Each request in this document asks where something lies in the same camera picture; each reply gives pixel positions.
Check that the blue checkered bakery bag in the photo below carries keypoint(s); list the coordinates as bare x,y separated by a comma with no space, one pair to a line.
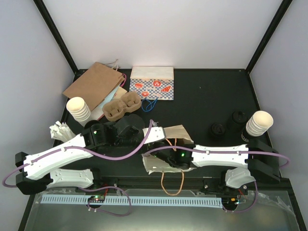
152,84

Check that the light blue cable duct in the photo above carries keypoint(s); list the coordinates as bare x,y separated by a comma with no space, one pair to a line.
134,201

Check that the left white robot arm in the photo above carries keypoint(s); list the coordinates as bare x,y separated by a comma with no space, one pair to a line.
67,165

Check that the left black frame post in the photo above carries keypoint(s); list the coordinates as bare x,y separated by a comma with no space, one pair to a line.
40,5

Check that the small green circuit board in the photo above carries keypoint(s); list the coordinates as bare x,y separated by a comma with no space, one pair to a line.
96,199

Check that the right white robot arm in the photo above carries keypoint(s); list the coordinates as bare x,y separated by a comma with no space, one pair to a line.
254,161

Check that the white cup stack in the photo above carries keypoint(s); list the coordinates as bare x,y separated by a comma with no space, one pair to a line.
79,110
257,125

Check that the right white cup stack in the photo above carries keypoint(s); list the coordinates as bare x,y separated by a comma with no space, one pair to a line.
257,125

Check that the right black frame post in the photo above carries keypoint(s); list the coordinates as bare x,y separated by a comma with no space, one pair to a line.
281,11

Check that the crumpled white paper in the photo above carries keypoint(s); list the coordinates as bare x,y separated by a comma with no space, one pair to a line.
61,132

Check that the cream paper bag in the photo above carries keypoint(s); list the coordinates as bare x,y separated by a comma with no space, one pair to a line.
172,155

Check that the black frame post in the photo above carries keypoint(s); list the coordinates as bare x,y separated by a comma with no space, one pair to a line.
40,5
281,11

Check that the brown kraft paper bag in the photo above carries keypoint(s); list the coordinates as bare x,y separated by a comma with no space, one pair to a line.
94,85

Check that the left white cup stack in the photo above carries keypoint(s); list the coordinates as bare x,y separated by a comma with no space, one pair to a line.
79,110

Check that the single black lid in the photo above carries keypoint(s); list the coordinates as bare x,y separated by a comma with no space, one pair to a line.
217,131

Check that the light blue paper bag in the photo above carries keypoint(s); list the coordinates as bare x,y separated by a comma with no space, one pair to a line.
116,93

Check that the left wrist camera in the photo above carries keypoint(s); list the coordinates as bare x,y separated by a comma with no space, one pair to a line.
156,134

